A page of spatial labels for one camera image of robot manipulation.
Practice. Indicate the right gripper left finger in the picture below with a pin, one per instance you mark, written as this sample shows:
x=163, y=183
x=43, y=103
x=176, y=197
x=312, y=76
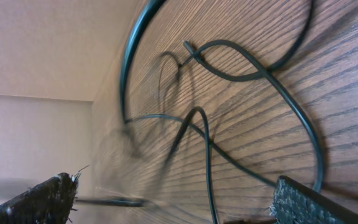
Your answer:
x=48, y=202

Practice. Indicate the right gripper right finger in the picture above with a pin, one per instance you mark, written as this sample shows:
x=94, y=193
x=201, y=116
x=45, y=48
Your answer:
x=295, y=203

